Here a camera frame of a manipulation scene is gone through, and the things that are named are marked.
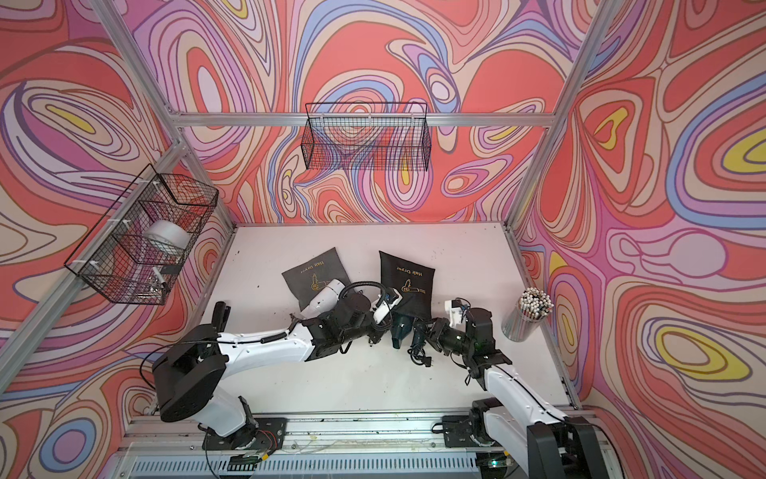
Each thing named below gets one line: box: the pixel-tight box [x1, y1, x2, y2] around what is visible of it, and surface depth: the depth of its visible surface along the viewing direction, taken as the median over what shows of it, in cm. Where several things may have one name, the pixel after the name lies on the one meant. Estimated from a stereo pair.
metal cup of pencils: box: [500, 287, 555, 344], surface depth 80 cm
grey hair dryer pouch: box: [281, 247, 352, 311], surface depth 105 cm
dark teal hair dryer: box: [389, 313, 427, 351], surface depth 80 cm
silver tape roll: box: [145, 219, 192, 253], surface depth 75 cm
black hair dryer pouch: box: [379, 250, 436, 319], surface depth 92 cm
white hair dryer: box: [299, 278, 346, 320], surface depth 94 cm
